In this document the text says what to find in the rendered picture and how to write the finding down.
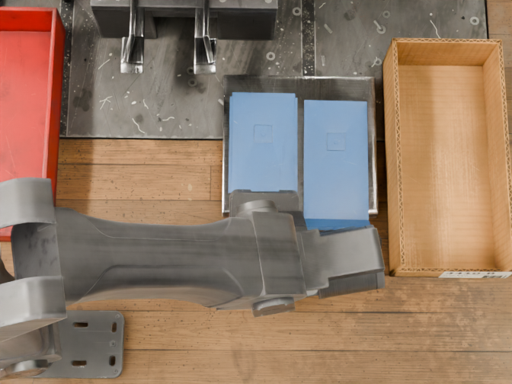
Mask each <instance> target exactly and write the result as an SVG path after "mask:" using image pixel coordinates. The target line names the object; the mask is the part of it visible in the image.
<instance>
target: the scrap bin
mask: <svg viewBox="0 0 512 384"><path fill-rule="evenodd" d="M65 40H66V29H65V28H64V25H63V23H62V20H61V17H60V15H59V12H58V10H57V8H41V7H0V183H1V182H3V181H8V180H11V179H15V178H50V179H51V182H52V189H53V202H54V207H56V185H57V171H58V158H59V132H60V119H61V106H62V80H63V66H64V53H65ZM12 227H13V226H9V227H5V228H2V229H0V242H10V241H11V229H12Z"/></svg>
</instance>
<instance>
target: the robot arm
mask: <svg viewBox="0 0 512 384"><path fill-rule="evenodd" d="M9 226H13V227H12V229H11V250H12V257H13V265H14V276H12V275H11V274H10V273H9V272H8V271H7V270H6V269H5V265H4V263H3V260H2V259H1V256H2V253H1V245H0V381H2V380H6V379H15V378H70V379H115V378H117V377H118V376H120V375H121V373H122V372H123V344H124V323H125V320H124V317H123V315H122V314H121V313H120V312H118V311H103V310H66V307H67V306H70V305H72V304H76V303H80V302H89V301H95V300H106V299H177V300H183V301H188V302H194V303H197V304H201V305H202V306H204V307H207V308H216V310H237V309H251V312H252V314H253V316H254V317H255V318H256V317H261V316H265V315H273V314H277V313H282V312H291V311H295V310H296V308H295V303H294V302H295V301H298V300H301V299H304V298H306V297H309V296H317V295H318V297H319V299H324V298H329V297H333V296H342V295H347V294H351V293H359V292H363V291H368V290H377V289H381V288H385V274H384V270H385V265H384V260H383V256H382V239H381V237H380V235H379V233H378V231H377V228H374V225H368V226H361V227H356V226H350V227H346V228H342V229H335V230H333V229H330V230H326V231H322V232H320V231H319V229H311V230H308V229H307V225H306V221H305V219H304V215H303V213H302V212H301V211H299V195H298V193H297V192H296V191H295V190H279V192H276V191H251V190H249V189H236V190H234V191H233V192H231V193H230V196H229V218H225V219H221V220H219V221H216V222H212V223H208V224H202V225H193V226H179V225H162V224H145V223H130V222H116V221H111V220H106V219H99V218H96V217H93V216H87V215H85V214H81V213H78V212H77V211H75V210H73V209H71V208H66V207H54V202H53V189H52V182H51V179H50V178H15V179H11V180H8V181H3V182H1V183H0V229H2V228H5V227H9ZM75 323H88V327H86V328H75ZM113 323H117V330H116V331H115V332H112V325H113ZM111 357H116V360H115V365H114V366H111V364H110V359H111ZM74 361H86V365H85V366H73V365H72V363H73V362H74Z"/></svg>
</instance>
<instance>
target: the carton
mask: <svg viewBox="0 0 512 384"><path fill-rule="evenodd" d="M382 80H383V103H384V126H385V148H386V193H387V216H388V238H389V276H390V277H462V278H507V277H509V276H510V275H511V274H512V272H508V271H509V270H512V180H511V168H510V146H509V136H508V124H507V102H506V91H505V80H504V59H503V47H502V40H489V39H436V38H392V41H391V43H390V45H389V48H388V50H387V52H386V55H385V58H384V60H383V62H382Z"/></svg>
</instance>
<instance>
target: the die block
mask: <svg viewBox="0 0 512 384"><path fill-rule="evenodd" d="M92 11H93V15H94V19H95V21H96V25H97V27H98V31H99V34H100V37H101V38H122V37H129V35H130V11H127V10H92ZM158 17H183V18H195V11H146V19H145V38H144V39H156V38H157V25H158ZM210 18H217V30H218V40H274V34H275V27H276V19H277V12H228V11H210Z"/></svg>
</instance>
